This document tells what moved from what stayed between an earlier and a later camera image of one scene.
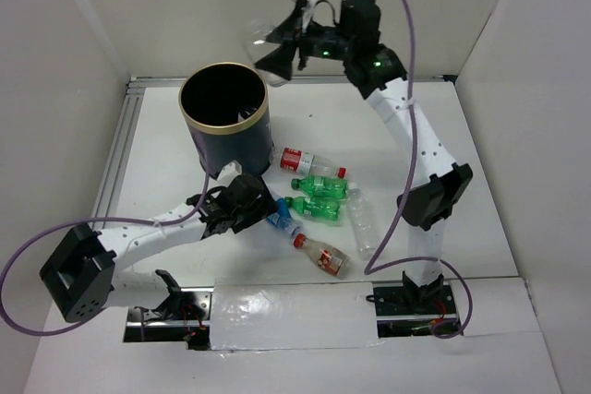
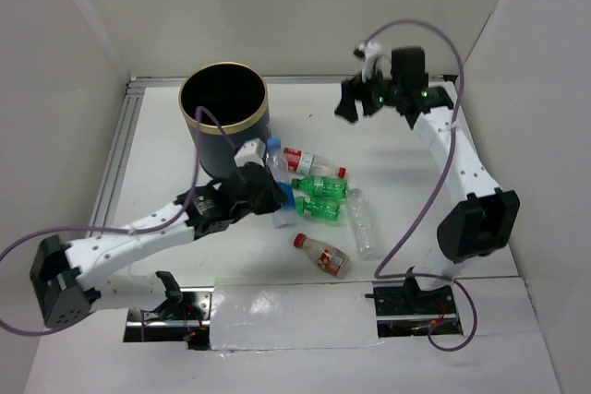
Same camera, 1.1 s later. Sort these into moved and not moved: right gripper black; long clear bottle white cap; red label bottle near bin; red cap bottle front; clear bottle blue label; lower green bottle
Moved: right gripper black; clear bottle blue label
Not moved: red label bottle near bin; long clear bottle white cap; red cap bottle front; lower green bottle
